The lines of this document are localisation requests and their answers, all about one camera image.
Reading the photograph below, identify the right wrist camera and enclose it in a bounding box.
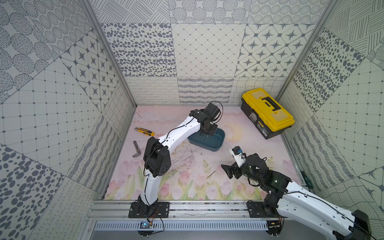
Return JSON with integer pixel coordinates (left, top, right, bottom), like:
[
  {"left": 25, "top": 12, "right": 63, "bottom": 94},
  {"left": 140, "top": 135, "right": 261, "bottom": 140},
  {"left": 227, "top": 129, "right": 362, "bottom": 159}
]
[{"left": 230, "top": 146, "right": 246, "bottom": 168}]

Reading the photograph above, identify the yellow black toolbox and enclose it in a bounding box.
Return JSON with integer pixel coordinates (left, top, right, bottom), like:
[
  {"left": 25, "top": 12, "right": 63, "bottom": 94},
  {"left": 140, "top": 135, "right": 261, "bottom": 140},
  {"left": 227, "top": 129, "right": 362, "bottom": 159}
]
[{"left": 241, "top": 88, "right": 295, "bottom": 140}]

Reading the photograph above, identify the aluminium mounting rail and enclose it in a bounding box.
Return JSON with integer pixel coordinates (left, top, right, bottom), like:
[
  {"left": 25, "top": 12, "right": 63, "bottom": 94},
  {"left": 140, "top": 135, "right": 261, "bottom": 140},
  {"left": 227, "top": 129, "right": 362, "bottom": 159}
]
[{"left": 85, "top": 201, "right": 279, "bottom": 221}]

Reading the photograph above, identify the teal plastic storage box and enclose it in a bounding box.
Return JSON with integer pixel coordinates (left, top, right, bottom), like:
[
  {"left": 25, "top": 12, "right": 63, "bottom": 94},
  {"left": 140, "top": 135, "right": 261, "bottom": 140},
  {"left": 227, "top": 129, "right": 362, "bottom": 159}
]
[{"left": 188, "top": 128, "right": 226, "bottom": 152}]

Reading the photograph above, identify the yellow utility knife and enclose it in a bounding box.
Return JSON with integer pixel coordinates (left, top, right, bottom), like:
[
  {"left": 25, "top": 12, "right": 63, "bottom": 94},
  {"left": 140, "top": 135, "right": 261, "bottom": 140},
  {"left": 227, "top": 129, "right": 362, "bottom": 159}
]
[{"left": 135, "top": 127, "right": 155, "bottom": 137}]

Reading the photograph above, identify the pink floral table mat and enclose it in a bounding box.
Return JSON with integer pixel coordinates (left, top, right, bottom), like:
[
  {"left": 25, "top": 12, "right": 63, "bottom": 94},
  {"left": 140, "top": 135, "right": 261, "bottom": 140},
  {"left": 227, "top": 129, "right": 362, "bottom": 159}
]
[{"left": 105, "top": 106, "right": 301, "bottom": 201}]

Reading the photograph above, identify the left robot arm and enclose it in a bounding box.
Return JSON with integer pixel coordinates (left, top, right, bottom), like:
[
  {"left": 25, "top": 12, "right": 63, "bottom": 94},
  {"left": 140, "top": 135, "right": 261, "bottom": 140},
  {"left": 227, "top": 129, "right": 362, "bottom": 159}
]
[{"left": 138, "top": 101, "right": 224, "bottom": 208}]

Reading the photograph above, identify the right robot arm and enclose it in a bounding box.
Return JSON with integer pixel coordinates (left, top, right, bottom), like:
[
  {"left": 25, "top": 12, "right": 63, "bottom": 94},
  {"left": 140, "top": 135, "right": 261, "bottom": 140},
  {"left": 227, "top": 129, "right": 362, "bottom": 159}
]
[{"left": 221, "top": 147, "right": 374, "bottom": 240}]

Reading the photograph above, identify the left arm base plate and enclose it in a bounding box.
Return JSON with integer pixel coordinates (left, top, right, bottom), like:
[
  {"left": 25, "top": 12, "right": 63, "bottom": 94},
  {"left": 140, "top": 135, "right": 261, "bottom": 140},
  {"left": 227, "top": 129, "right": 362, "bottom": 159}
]
[{"left": 129, "top": 202, "right": 170, "bottom": 219}]

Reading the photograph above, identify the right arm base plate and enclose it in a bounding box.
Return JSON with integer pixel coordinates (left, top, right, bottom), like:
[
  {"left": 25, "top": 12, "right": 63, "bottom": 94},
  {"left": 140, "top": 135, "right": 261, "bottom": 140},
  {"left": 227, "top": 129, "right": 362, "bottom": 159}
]
[{"left": 246, "top": 201, "right": 286, "bottom": 218}]

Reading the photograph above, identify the grey metal angle tool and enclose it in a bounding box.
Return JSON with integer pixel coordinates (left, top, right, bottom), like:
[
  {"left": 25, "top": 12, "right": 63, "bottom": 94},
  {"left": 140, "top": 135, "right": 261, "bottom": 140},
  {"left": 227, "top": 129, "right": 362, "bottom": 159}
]
[{"left": 133, "top": 141, "right": 141, "bottom": 158}]

